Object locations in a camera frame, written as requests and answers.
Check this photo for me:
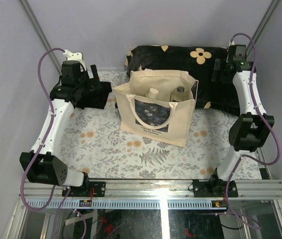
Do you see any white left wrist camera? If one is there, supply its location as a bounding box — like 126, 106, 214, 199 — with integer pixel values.
63, 50, 86, 70

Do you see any green bottle cream cap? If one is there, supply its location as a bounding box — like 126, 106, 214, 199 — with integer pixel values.
145, 88, 159, 100

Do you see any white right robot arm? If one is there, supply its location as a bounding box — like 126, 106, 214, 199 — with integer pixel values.
208, 45, 275, 197

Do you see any beige canvas tote bag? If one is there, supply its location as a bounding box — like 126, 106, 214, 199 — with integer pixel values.
113, 69, 199, 147

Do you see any black floral plush pillow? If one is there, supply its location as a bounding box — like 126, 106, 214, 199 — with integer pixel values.
125, 45, 240, 117

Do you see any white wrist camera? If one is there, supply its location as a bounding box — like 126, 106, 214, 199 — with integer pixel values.
63, 50, 86, 70
228, 41, 236, 51

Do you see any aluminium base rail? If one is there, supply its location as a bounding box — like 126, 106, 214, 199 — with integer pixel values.
18, 178, 282, 210

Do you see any clear beige bottle black cap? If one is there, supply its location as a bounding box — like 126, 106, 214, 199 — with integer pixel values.
170, 86, 190, 102

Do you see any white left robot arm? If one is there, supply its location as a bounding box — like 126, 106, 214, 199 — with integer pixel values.
19, 60, 101, 197

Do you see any floral table cloth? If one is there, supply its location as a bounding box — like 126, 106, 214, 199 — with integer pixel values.
37, 70, 259, 179

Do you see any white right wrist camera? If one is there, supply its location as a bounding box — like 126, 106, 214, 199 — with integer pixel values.
228, 41, 236, 51

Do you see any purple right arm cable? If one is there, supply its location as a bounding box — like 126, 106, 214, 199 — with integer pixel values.
224, 32, 282, 230

